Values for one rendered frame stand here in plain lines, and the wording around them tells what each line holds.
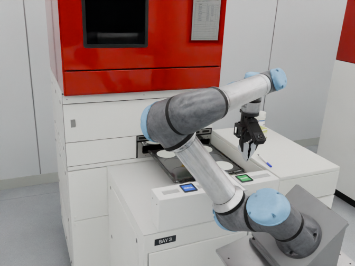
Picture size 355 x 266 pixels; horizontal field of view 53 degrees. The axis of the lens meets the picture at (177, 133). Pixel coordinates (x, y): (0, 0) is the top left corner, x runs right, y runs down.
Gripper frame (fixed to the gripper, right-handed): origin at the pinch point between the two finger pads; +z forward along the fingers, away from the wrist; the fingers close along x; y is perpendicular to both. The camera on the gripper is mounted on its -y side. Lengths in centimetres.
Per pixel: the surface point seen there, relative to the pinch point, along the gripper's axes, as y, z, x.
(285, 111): 211, 56, -191
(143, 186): 31, 24, 35
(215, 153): 40.2, 15.7, -7.6
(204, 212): -4.5, 18.8, 20.5
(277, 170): 2.9, 9.1, -18.4
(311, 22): 212, -43, -208
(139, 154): 57, 19, 30
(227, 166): 24.5, 15.6, -5.9
